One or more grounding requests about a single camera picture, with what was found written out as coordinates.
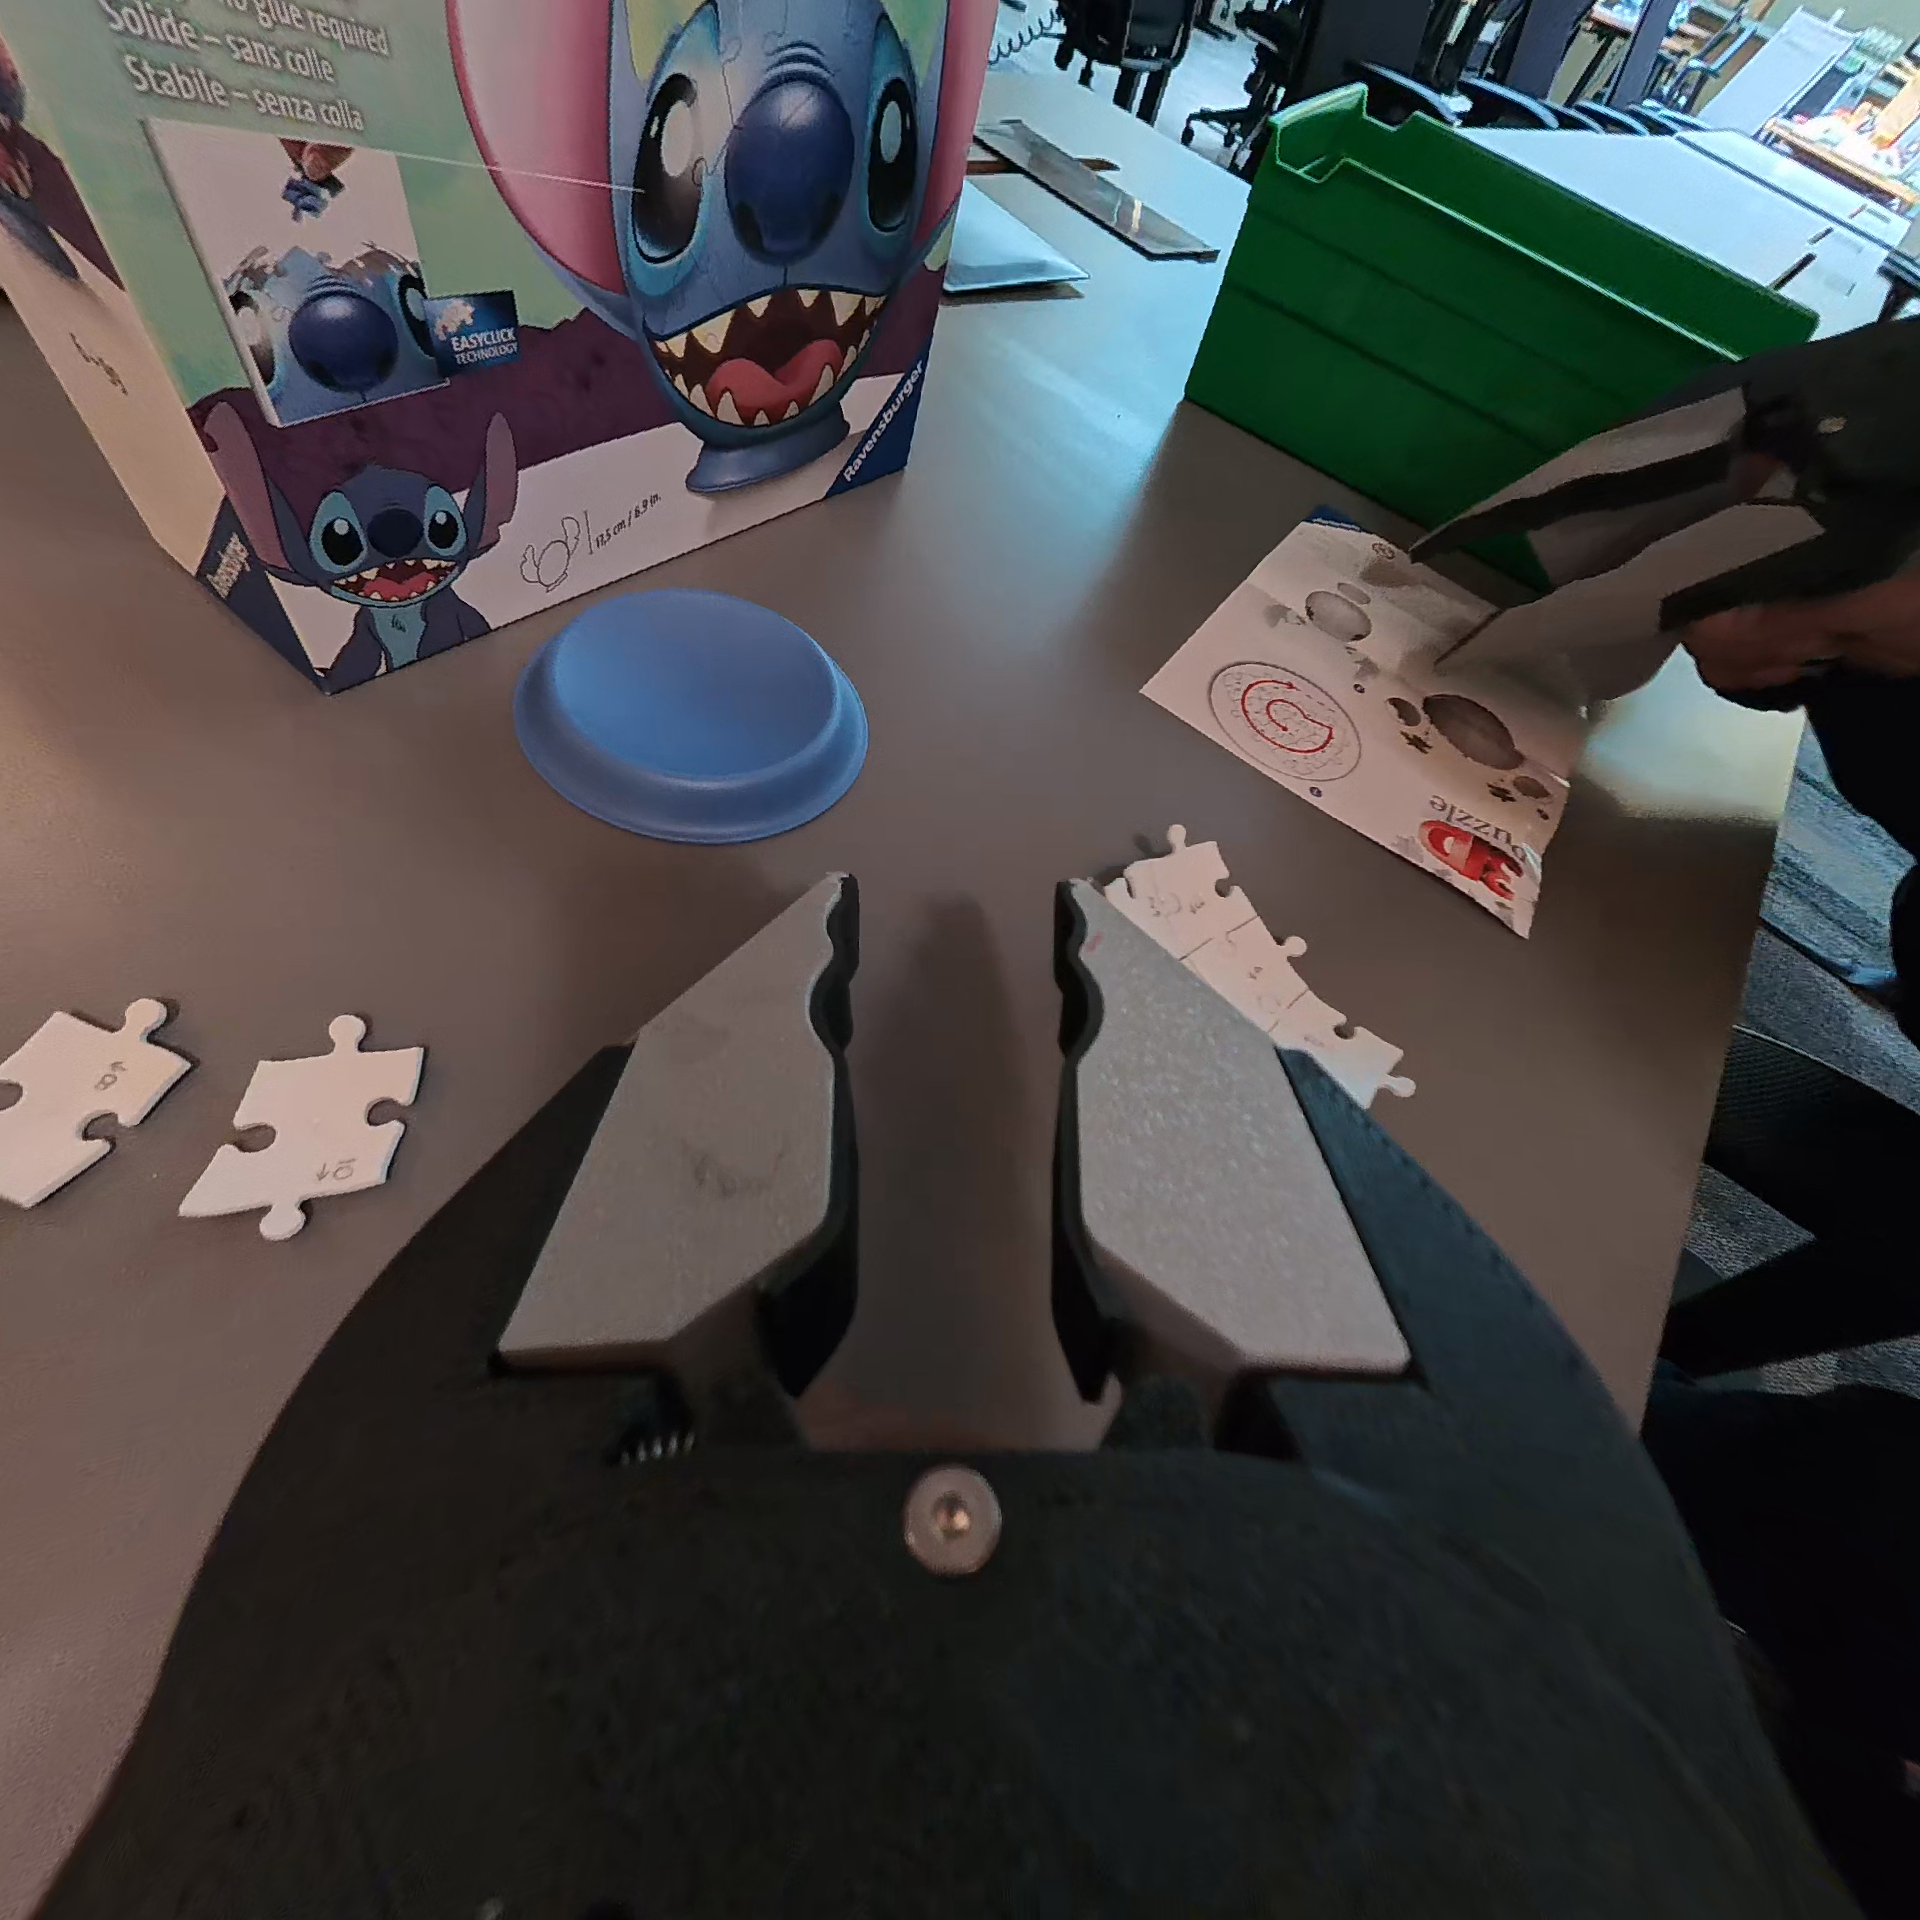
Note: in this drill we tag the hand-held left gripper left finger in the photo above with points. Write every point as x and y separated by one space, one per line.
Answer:
689 1171

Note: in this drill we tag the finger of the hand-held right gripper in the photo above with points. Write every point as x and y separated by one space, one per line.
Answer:
1633 601
1621 464

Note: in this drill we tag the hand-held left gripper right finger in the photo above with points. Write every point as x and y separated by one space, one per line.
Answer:
1214 1185

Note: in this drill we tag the assembled curved white puzzle section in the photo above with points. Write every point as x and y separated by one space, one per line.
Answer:
1200 916

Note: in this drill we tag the printed instruction leaflet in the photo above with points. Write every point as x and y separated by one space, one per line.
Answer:
1441 797

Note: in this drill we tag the white puzzle piece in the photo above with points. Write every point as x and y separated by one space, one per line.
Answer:
306 1126
75 1103

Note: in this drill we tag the blue round puzzle stand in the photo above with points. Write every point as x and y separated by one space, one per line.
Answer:
689 706

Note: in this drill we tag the cartoon printed puzzle box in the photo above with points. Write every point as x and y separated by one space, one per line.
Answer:
449 226

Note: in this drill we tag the person's right hand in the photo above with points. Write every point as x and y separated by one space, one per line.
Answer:
1815 651

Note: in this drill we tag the green plastic bin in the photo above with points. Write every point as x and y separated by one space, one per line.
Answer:
1424 300

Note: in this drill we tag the white table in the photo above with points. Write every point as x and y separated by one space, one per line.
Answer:
1680 194

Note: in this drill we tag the grey office chair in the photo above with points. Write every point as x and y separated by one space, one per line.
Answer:
1800 1171

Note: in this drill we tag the dark metal bar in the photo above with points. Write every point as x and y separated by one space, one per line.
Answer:
1096 188

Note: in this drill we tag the black office chair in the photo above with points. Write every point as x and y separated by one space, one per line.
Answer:
1125 46

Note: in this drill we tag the grey flat folder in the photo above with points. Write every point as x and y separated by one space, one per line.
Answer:
1005 248

